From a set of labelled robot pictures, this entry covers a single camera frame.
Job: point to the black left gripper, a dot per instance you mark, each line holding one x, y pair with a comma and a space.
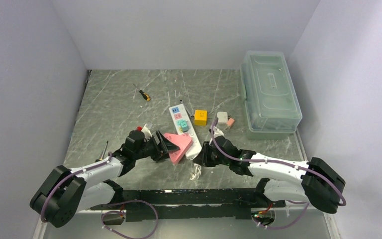
162, 149

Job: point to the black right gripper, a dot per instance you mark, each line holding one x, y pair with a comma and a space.
203, 159

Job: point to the pink triangular plug adapter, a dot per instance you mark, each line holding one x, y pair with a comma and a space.
183, 141

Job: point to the teal plug adapter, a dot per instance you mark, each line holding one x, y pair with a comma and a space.
183, 126

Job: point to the white power strip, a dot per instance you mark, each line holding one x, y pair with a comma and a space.
178, 112

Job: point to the yellow cube plug adapter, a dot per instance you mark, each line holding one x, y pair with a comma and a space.
200, 117

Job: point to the white plug adapter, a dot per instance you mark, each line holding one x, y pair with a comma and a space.
222, 117

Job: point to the small salmon pink plug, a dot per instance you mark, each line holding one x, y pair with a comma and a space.
230, 123

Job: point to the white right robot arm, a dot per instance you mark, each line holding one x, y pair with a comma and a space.
313, 181

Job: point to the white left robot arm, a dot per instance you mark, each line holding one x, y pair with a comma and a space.
69, 190

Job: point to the silver combination wrench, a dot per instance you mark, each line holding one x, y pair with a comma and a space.
187, 109

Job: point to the small black orange screwdriver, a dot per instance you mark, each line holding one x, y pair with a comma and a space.
144, 95

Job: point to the yellow black large screwdriver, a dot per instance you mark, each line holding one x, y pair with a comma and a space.
102, 156

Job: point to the translucent green storage box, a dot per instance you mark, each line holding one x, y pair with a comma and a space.
270, 104

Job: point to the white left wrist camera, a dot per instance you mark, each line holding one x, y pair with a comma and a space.
146, 129

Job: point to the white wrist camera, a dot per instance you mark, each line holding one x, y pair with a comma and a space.
216, 133
146, 129

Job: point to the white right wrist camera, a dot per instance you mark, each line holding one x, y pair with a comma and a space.
216, 133

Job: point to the black aluminium base frame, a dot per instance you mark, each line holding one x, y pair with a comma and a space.
197, 214

